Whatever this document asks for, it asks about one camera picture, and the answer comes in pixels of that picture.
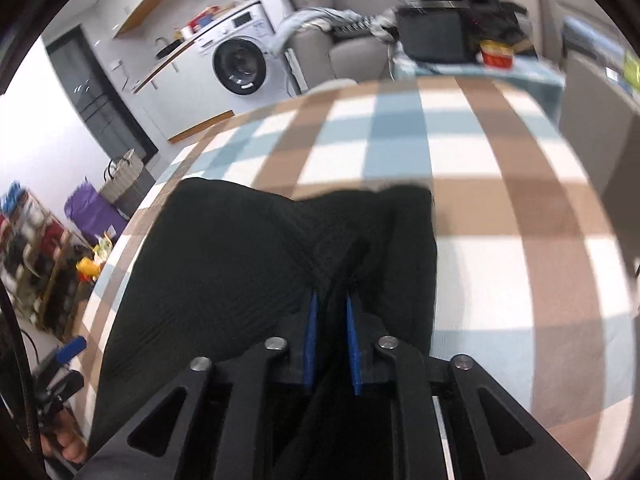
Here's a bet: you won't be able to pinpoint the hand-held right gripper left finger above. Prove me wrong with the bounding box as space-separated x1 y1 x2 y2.
87 290 321 480

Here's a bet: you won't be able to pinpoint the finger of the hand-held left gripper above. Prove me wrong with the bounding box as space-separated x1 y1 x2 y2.
55 337 87 364
50 370 85 397

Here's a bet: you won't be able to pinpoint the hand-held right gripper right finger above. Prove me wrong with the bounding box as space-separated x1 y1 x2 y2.
345 294 593 480

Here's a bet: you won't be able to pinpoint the black knit sweater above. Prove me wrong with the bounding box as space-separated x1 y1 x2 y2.
87 176 440 480

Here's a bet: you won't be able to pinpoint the grey clothes heap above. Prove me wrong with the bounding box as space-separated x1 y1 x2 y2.
275 6 372 54

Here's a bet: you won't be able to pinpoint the black clothes pile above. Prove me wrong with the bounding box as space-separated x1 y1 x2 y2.
422 0 532 57

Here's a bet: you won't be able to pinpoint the person's left hand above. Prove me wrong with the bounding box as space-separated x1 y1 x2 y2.
41 409 89 464

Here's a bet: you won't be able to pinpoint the wooden shoe rack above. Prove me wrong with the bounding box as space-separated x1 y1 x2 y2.
0 180 92 342

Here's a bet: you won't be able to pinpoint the group of assorted shoes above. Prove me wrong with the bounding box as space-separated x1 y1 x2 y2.
0 180 88 331

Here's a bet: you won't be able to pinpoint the purple bag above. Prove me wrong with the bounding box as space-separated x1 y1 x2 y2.
64 180 129 247

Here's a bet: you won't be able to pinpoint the woven laundry basket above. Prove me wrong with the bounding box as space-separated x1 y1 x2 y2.
100 149 157 217

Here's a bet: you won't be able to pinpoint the dark glass door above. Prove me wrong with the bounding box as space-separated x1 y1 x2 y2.
45 25 159 162

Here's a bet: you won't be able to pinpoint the white base cabinets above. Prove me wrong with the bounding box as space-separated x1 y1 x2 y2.
132 35 236 144

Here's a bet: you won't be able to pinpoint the grey sofa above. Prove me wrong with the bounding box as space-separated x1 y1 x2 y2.
285 25 402 92

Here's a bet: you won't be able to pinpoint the white washing machine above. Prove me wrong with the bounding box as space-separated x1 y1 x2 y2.
195 0 292 99

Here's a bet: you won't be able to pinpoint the light blue tablecloth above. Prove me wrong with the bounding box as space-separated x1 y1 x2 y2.
392 55 567 112

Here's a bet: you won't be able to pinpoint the houndstooth pillow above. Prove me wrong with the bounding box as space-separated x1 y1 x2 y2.
332 20 377 42

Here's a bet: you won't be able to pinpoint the black sink with faucet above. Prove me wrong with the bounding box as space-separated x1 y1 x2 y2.
154 37 183 60

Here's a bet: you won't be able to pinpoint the light grey garment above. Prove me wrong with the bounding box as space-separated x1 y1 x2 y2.
369 12 401 43

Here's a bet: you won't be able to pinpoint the black electric cooker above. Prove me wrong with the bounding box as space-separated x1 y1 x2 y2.
397 6 472 64

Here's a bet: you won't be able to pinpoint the red bowl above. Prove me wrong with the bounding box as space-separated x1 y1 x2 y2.
477 40 517 69

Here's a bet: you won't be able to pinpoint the grey cabinet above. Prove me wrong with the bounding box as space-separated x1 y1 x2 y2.
557 52 640 196

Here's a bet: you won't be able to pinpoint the red plastic basin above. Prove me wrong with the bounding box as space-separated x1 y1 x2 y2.
187 7 222 31

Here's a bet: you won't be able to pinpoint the green toy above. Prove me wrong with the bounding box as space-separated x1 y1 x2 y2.
621 50 640 92

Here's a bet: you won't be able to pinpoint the light blue pillow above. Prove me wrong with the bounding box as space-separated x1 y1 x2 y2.
562 16 627 57

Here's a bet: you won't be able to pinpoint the thick black cable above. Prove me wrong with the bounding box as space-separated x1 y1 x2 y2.
0 285 42 480

